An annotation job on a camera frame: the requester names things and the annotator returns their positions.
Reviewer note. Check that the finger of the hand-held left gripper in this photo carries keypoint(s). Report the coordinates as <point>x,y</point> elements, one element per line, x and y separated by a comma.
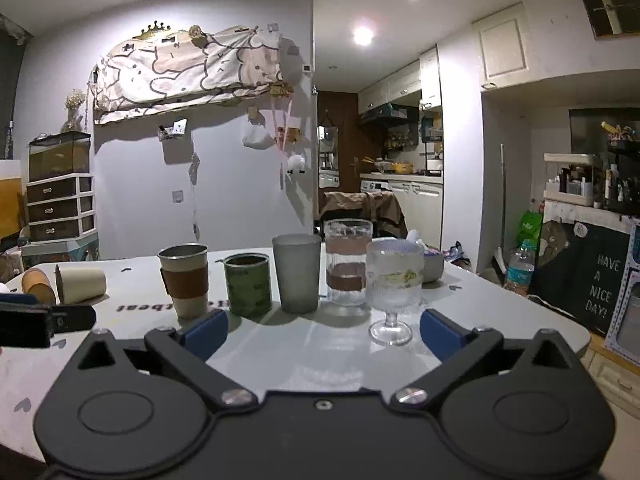
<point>75,317</point>

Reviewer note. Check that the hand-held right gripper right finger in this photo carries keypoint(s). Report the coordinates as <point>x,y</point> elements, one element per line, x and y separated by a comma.
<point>440,334</point>

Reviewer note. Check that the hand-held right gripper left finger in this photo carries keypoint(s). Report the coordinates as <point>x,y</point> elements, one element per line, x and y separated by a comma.
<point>207,331</point>

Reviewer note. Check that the cream cup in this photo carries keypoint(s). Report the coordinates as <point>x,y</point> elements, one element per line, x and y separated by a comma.
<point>82,284</point>

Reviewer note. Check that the brown wooden cup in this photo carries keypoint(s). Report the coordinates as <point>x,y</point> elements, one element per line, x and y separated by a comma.
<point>37,285</point>

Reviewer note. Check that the steel cup with brown sleeve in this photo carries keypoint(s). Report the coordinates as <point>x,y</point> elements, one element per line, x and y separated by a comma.
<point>186,280</point>

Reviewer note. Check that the grey frosted cup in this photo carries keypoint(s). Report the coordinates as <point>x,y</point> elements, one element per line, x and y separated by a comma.
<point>297,272</point>

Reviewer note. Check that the green tin can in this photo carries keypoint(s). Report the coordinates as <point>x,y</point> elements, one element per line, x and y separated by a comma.
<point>247,285</point>

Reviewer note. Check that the grey bowl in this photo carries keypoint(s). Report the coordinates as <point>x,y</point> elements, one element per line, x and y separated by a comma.
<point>434,266</point>

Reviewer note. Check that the ribbed glass goblet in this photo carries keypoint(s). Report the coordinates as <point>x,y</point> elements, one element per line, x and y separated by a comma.
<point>395,275</point>

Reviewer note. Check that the crumpled snack packet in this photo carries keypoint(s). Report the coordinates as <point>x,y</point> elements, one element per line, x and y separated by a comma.
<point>456,252</point>

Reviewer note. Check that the plastic water bottle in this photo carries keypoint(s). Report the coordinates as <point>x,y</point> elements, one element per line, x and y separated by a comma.
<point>520,270</point>

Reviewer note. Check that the plastic drawer unit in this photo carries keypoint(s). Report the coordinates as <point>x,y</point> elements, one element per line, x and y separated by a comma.
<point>61,207</point>

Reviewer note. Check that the clear glass with brown bands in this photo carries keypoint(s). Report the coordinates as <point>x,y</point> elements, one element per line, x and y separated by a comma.
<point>347,260</point>

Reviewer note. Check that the white base kitchen cabinets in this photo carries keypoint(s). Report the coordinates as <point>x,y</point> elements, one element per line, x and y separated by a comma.
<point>417,207</point>

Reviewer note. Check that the green plastic bag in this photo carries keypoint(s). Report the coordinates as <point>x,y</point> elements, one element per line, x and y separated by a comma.
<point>530,226</point>

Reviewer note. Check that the chair with brown jacket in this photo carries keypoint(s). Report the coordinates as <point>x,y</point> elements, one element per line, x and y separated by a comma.
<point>365,210</point>

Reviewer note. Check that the white pole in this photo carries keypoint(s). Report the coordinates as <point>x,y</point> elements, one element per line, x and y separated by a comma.
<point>502,200</point>

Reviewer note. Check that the glass fish tank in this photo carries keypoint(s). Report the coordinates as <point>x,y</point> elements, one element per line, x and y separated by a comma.
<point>60,156</point>

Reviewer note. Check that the black chalkboard sign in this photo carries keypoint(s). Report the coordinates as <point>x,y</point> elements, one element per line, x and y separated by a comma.
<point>590,270</point>

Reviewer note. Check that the yellow cooking pot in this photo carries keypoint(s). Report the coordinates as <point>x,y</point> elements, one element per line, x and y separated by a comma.
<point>402,167</point>

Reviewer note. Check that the white plush toy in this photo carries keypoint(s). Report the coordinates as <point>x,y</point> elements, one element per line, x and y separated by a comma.
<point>296,165</point>

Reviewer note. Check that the white hanging bag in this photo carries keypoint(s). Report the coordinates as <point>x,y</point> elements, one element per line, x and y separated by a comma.
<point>257,136</point>

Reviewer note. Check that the white rack with bottles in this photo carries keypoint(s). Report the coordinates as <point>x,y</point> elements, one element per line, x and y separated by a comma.
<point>572,180</point>

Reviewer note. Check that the dried flower bouquet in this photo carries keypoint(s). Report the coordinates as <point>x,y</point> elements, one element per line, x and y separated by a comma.
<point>74,107</point>

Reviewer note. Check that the white upper cabinet door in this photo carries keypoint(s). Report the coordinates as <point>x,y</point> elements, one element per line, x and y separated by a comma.
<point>501,45</point>

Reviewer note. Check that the gold crown decoration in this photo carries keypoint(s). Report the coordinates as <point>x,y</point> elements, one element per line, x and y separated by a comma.
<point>152,30</point>

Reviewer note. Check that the round ceiling light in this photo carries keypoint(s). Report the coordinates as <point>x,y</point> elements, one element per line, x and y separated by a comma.
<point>363,35</point>

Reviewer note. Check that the hanging wall mirror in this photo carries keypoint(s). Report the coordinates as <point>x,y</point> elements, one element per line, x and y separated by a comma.
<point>328,142</point>

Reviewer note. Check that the white kitchen wall cabinets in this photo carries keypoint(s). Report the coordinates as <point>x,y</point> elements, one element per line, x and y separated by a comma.
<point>400,82</point>

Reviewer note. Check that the printed cloth wall hanging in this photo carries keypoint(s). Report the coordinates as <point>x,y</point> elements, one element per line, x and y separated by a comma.
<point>180,72</point>

